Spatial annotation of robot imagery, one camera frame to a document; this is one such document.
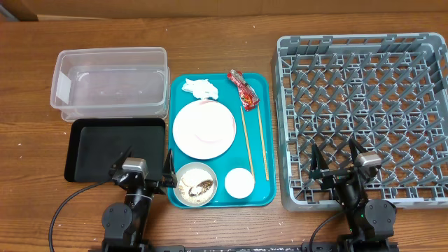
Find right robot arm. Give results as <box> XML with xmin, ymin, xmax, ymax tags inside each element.
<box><xmin>303</xmin><ymin>139</ymin><xmax>399</xmax><ymax>252</ymax></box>

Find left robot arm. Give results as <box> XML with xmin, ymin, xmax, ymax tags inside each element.
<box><xmin>101</xmin><ymin>148</ymin><xmax>177</xmax><ymax>251</ymax></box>

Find grey bowl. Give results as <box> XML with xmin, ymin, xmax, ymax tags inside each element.
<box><xmin>174</xmin><ymin>162</ymin><xmax>218</xmax><ymax>207</ymax></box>

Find teal serving tray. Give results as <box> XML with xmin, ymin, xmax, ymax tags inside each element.
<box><xmin>169</xmin><ymin>73</ymin><xmax>277</xmax><ymax>208</ymax></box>

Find wooden chopstick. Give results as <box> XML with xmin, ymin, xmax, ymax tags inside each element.
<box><xmin>240</xmin><ymin>106</ymin><xmax>255</xmax><ymax>179</ymax></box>
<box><xmin>257</xmin><ymin>105</ymin><xmax>270</xmax><ymax>181</ymax></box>

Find grey dishwasher rack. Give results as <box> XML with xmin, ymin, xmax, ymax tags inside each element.
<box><xmin>272</xmin><ymin>33</ymin><xmax>447</xmax><ymax>211</ymax></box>

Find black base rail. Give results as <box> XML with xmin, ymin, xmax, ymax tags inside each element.
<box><xmin>87</xmin><ymin>241</ymin><xmax>400</xmax><ymax>252</ymax></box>

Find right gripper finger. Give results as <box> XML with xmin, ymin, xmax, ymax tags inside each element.
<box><xmin>310</xmin><ymin>143</ymin><xmax>329</xmax><ymax>172</ymax></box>
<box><xmin>348</xmin><ymin>138</ymin><xmax>367</xmax><ymax>164</ymax></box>

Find pink plate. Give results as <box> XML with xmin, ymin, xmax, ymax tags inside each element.
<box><xmin>171</xmin><ymin>99</ymin><xmax>237</xmax><ymax>160</ymax></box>

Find right wooden chopstick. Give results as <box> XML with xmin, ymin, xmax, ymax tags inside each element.
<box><xmin>257</xmin><ymin>105</ymin><xmax>270</xmax><ymax>181</ymax></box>

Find clear plastic bin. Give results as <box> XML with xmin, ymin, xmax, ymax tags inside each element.
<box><xmin>50</xmin><ymin>47</ymin><xmax>170</xmax><ymax>122</ymax></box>

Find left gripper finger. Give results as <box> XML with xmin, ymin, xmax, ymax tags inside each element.
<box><xmin>112</xmin><ymin>146</ymin><xmax>132</xmax><ymax>169</ymax></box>
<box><xmin>162</xmin><ymin>149</ymin><xmax>175</xmax><ymax>175</ymax></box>

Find crumpled white napkin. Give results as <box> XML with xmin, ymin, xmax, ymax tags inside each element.
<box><xmin>182</xmin><ymin>78</ymin><xmax>218</xmax><ymax>100</ymax></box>

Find rice and food scraps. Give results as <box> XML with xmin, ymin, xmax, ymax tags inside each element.
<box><xmin>178</xmin><ymin>168</ymin><xmax>215</xmax><ymax>204</ymax></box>

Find black tray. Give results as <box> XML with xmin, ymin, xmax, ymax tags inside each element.
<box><xmin>64</xmin><ymin>118</ymin><xmax>165</xmax><ymax>183</ymax></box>

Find red snack wrapper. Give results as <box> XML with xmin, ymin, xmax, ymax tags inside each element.
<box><xmin>227</xmin><ymin>69</ymin><xmax>260</xmax><ymax>111</ymax></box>

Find left wooden chopstick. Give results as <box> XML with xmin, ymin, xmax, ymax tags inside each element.
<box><xmin>240</xmin><ymin>106</ymin><xmax>255</xmax><ymax>179</ymax></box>

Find white cup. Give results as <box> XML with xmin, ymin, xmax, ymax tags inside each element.
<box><xmin>225</xmin><ymin>168</ymin><xmax>255</xmax><ymax>199</ymax></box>

